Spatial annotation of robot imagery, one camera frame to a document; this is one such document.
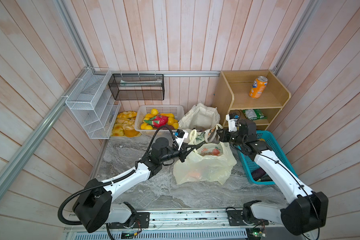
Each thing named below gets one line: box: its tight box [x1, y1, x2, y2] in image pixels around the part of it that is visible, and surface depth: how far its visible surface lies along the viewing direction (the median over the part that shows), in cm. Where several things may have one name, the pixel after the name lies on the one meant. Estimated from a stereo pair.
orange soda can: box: [248, 75, 269, 99], surface depth 81 cm
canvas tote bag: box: [178, 103, 223, 147], surface depth 93 cm
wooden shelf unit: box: [212, 69, 292, 131], surface depth 87 cm
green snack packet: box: [242, 109, 267, 120], surface depth 96 cm
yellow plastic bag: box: [172, 142, 237, 185], surface depth 82 cm
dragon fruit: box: [143, 115, 168, 128], surface depth 108 cm
